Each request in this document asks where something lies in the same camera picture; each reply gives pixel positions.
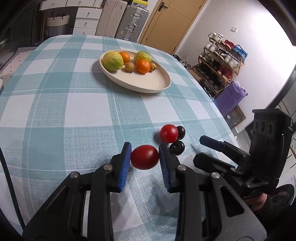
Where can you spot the red cherry tomato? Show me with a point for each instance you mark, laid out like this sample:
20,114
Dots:
169,133
144,157

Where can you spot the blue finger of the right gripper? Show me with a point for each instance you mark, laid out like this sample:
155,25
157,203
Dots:
212,143

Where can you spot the right hand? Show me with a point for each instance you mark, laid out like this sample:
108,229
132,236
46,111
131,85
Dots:
256,202

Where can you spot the shoe rack with shoes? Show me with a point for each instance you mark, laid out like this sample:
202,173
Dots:
219,62

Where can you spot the cream round plate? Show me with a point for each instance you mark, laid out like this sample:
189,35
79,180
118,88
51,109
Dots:
151,82

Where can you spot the dark purple cherry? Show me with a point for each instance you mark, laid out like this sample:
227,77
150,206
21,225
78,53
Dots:
181,132
177,148

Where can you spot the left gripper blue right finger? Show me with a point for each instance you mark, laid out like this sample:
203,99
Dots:
169,165

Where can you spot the orange mandarin front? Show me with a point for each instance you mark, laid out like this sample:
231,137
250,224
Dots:
142,66

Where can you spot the white drawer cabinet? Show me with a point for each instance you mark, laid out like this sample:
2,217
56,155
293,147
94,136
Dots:
84,15

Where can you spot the woven laundry basket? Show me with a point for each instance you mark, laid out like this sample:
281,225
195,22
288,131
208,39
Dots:
57,25

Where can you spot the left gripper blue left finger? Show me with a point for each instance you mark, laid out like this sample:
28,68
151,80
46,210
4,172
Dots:
120,165

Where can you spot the silver aluminium suitcase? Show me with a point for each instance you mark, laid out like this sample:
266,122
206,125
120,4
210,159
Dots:
132,23

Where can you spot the brown longan front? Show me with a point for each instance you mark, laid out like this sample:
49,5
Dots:
129,67

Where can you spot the large green-yellow citrus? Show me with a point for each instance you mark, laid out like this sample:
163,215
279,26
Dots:
112,61

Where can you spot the orange mandarin back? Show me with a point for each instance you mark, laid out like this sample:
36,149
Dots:
125,56

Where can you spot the beige suitcase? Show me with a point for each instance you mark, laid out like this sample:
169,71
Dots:
110,18

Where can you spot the brown longan back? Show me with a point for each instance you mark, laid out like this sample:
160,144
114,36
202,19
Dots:
152,67

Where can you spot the brown longan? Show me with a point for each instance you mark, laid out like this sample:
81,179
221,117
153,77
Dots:
152,67
129,67

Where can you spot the wooden door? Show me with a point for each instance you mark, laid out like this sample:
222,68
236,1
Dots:
168,23

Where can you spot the orange mandarin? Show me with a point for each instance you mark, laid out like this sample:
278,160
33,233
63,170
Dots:
125,56
142,66

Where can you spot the purple plastic bag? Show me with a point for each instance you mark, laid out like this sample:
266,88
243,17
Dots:
230,97

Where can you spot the white wall switch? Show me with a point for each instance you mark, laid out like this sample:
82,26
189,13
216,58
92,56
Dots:
234,29

